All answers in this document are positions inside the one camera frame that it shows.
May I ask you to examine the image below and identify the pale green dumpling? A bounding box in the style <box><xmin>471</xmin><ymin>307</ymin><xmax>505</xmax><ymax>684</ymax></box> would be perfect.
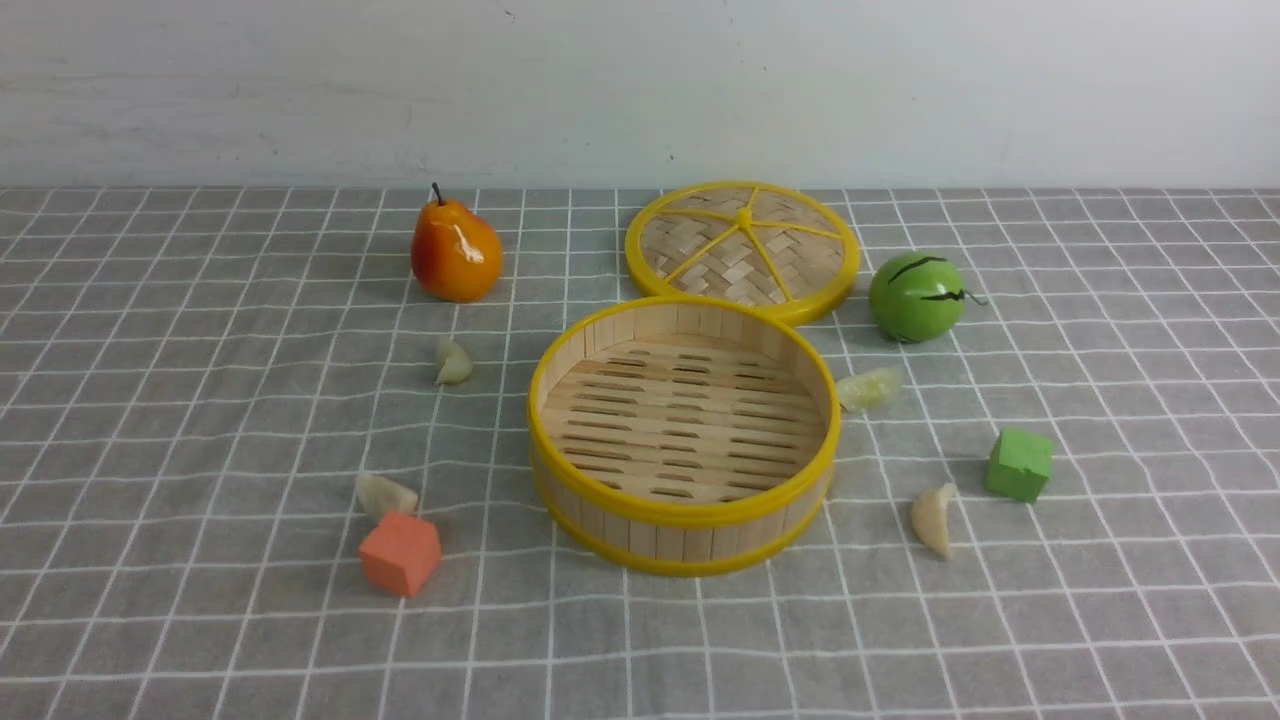
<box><xmin>835</xmin><ymin>366</ymin><xmax>904</xmax><ymax>413</ymax></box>
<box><xmin>435</xmin><ymin>337</ymin><xmax>475</xmax><ymax>386</ymax></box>

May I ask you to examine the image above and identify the white dumpling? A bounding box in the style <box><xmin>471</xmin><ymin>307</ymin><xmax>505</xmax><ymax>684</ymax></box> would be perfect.
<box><xmin>355</xmin><ymin>473</ymin><xmax>420</xmax><ymax>523</ymax></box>
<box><xmin>910</xmin><ymin>482</ymin><xmax>957</xmax><ymax>561</ymax></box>

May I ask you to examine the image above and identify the yellow bamboo steamer tray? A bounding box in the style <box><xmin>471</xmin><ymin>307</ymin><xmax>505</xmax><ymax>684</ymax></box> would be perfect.
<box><xmin>527</xmin><ymin>297</ymin><xmax>841</xmax><ymax>577</ymax></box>

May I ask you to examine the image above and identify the yellow bamboo steamer lid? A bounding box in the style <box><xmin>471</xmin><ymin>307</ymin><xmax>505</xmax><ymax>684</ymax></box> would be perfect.
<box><xmin>623</xmin><ymin>181</ymin><xmax>861</xmax><ymax>325</ymax></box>

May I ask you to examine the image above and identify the orange toy pear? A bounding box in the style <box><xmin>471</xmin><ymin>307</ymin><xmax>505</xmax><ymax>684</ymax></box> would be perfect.
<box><xmin>410</xmin><ymin>182</ymin><xmax>504</xmax><ymax>304</ymax></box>

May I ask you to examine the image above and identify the green toy watermelon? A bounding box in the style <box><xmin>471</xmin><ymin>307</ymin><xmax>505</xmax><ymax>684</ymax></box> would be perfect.
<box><xmin>869</xmin><ymin>251</ymin><xmax>989</xmax><ymax>345</ymax></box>

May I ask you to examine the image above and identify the orange foam cube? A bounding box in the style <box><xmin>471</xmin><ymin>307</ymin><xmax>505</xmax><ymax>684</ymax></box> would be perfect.
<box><xmin>358</xmin><ymin>511</ymin><xmax>443</xmax><ymax>597</ymax></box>

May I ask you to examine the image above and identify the green foam cube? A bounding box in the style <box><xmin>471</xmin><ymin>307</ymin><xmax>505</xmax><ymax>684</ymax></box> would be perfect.
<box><xmin>984</xmin><ymin>427</ymin><xmax>1055</xmax><ymax>503</ymax></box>

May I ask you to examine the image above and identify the grey checkered tablecloth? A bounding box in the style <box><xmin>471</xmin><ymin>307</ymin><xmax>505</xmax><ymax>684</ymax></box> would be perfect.
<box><xmin>1</xmin><ymin>187</ymin><xmax>1279</xmax><ymax>719</ymax></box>

